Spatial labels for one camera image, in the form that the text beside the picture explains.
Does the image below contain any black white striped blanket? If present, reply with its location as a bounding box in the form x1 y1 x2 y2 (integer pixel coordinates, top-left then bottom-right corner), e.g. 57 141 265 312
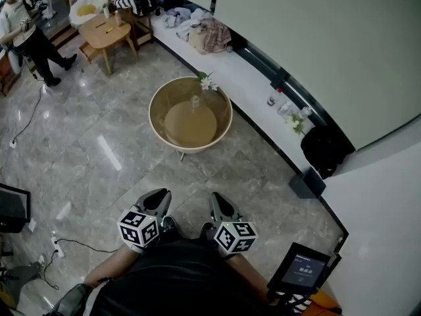
113 0 154 16

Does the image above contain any person's right forearm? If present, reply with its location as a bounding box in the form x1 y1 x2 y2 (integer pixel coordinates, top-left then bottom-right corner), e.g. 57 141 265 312
226 253 274 301

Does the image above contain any pink white artificial flower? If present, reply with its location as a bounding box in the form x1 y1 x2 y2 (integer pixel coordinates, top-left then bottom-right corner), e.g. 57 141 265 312
194 71 219 92

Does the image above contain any black white striped cushion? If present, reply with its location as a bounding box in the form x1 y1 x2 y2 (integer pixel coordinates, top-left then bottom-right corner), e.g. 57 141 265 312
288 293 313 314

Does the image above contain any dark grey box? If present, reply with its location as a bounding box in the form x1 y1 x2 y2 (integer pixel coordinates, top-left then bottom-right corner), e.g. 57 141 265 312
288 167 327 199

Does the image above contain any white bottle with red cap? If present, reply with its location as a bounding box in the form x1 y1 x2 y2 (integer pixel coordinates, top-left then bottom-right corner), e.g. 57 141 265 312
266 88 284 107

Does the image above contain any person's black clothed body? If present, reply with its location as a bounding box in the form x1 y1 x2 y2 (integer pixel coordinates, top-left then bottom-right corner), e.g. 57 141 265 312
42 230 280 316

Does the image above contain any white petal shaped chair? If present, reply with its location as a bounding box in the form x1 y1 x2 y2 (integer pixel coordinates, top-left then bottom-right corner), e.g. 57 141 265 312
68 0 109 29

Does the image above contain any long white low bench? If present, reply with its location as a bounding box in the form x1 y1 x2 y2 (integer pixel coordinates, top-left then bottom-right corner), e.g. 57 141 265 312
149 13 316 174

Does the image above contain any wooden frame chair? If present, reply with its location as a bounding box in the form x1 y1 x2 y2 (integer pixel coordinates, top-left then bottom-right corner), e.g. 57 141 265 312
101 0 154 51

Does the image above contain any pale purple clothes pile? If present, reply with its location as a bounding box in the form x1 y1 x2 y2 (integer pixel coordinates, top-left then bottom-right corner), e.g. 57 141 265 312
162 7 191 29

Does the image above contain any long black cable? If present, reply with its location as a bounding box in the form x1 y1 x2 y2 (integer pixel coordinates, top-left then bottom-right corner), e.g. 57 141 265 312
11 74 45 144

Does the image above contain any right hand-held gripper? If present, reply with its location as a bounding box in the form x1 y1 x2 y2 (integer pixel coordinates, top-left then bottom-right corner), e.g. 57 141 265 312
210 192 260 260

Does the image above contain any round glass coffee table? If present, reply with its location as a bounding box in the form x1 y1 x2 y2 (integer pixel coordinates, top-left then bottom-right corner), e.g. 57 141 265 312
148 76 234 161

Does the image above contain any beige tote bag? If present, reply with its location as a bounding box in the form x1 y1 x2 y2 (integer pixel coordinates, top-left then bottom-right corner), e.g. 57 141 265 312
187 24 207 54

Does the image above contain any light wooden side table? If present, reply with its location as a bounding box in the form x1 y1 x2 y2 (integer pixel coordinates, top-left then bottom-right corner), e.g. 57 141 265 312
78 13 138 76

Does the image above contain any orange seat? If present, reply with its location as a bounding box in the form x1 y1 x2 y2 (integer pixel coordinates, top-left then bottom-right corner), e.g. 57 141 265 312
307 290 343 316

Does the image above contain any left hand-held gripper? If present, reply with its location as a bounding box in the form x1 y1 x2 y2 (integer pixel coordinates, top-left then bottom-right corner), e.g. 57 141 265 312
116 188 172 255

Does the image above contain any black tablet screen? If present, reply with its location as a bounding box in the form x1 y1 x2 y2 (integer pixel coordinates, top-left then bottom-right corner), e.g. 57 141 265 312
266 242 343 298

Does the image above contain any black monitor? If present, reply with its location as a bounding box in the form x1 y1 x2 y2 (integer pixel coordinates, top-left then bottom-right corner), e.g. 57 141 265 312
0 182 32 234

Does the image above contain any black floor cable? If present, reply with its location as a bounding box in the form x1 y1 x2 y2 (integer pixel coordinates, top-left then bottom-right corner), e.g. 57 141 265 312
41 238 119 291

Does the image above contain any white crumpled cloth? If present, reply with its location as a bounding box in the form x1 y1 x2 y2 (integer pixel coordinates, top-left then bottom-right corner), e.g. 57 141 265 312
176 7 214 41

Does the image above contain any black backpack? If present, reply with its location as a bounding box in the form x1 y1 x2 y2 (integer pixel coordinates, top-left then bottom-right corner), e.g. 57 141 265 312
300 125 356 180

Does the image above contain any white power strip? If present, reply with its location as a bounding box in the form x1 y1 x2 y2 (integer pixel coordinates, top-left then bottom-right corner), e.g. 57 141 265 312
51 235 65 259

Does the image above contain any person's left forearm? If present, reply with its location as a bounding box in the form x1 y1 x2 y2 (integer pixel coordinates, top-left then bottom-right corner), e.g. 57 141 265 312
84 244 139 289

